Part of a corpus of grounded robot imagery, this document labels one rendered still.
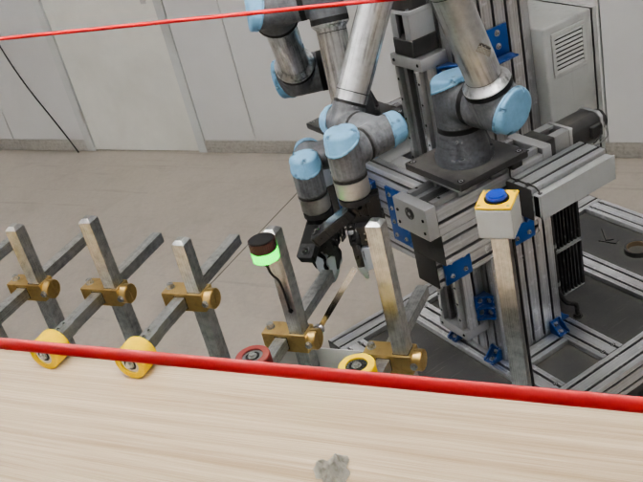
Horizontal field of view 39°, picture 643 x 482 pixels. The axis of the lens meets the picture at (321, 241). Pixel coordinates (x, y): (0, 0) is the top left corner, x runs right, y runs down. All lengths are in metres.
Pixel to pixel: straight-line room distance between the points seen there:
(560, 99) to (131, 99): 3.55
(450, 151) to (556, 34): 0.51
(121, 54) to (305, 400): 4.00
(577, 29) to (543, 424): 1.29
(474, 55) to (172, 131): 3.77
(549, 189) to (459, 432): 0.83
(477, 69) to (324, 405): 0.81
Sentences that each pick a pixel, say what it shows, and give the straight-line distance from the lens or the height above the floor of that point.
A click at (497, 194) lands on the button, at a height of 1.23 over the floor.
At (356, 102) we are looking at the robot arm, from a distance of 2.02.
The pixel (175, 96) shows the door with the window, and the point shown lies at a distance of 5.51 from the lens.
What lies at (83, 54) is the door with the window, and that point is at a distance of 5.83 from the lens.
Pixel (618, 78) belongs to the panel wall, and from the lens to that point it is 4.38.
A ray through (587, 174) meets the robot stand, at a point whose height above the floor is 0.94.
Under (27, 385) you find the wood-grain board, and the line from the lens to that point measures 2.23.
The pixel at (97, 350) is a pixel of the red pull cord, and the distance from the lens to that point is 0.59.
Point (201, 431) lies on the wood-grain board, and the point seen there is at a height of 0.90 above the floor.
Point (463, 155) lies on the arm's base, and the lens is 2.28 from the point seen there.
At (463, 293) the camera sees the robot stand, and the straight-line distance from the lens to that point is 2.77.
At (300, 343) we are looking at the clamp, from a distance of 2.11.
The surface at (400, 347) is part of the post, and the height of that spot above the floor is 0.85.
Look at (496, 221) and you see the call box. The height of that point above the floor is 1.19.
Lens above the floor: 2.05
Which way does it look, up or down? 29 degrees down
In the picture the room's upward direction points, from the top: 14 degrees counter-clockwise
